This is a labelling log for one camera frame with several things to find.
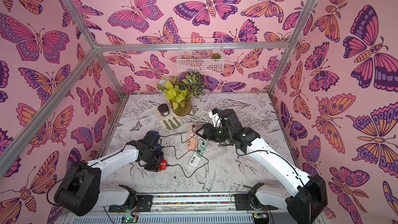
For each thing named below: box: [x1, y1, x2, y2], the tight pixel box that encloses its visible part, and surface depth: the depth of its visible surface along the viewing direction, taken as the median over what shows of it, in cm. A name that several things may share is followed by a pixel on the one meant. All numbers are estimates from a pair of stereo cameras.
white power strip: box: [189, 151, 202, 168], surface depth 87 cm
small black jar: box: [157, 103, 170, 117], surface depth 108 cm
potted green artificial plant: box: [156, 71, 207, 117], surface depth 97 cm
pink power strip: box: [186, 124, 197, 151], surface depth 94 cm
